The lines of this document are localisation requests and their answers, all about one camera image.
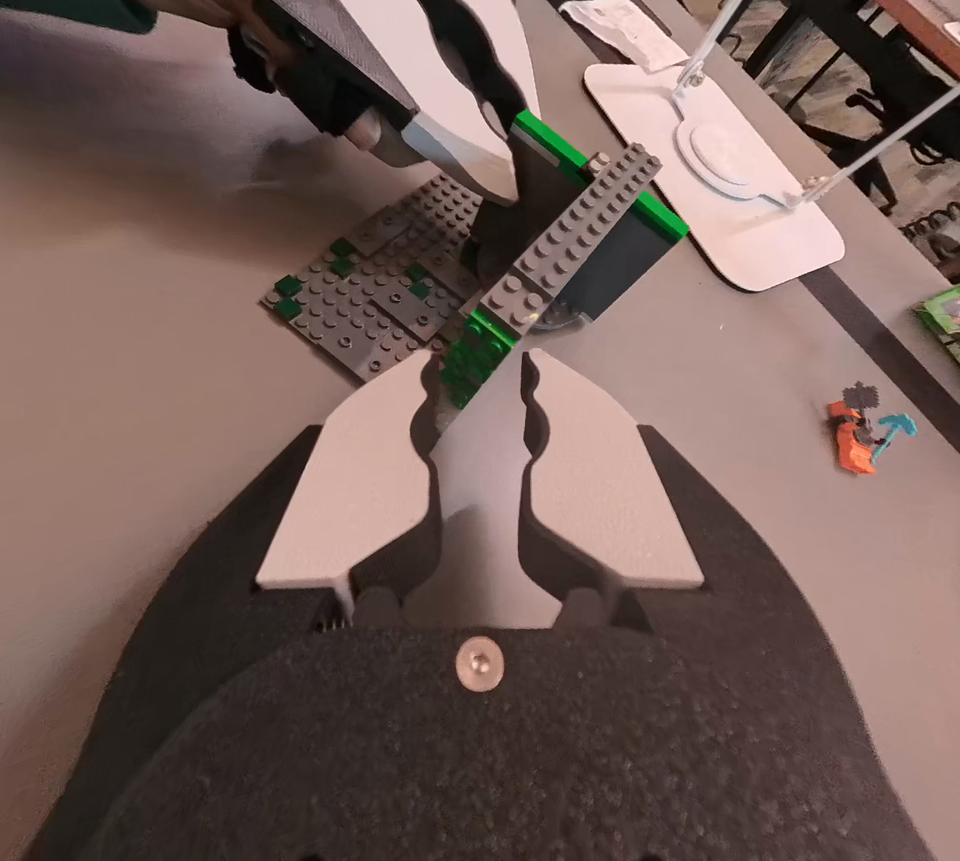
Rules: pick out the small orange brick figure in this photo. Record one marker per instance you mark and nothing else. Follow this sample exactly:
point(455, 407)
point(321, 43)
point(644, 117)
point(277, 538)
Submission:
point(855, 452)

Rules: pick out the flat white paper bag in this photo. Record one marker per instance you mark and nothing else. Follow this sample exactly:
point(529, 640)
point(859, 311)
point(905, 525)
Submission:
point(622, 28)

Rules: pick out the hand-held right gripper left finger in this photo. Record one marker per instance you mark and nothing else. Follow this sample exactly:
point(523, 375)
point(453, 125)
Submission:
point(345, 501)

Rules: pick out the grey brick build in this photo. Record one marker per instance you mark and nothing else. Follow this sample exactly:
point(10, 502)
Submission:
point(360, 291)

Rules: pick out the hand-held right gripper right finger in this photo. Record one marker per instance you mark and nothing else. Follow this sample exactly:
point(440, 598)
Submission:
point(607, 501)

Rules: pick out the white and wooden book stand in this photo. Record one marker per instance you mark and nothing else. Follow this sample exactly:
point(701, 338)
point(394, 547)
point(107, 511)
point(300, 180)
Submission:
point(750, 231)

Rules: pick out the green toy brick set box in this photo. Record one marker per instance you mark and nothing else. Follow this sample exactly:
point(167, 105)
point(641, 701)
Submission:
point(941, 313)

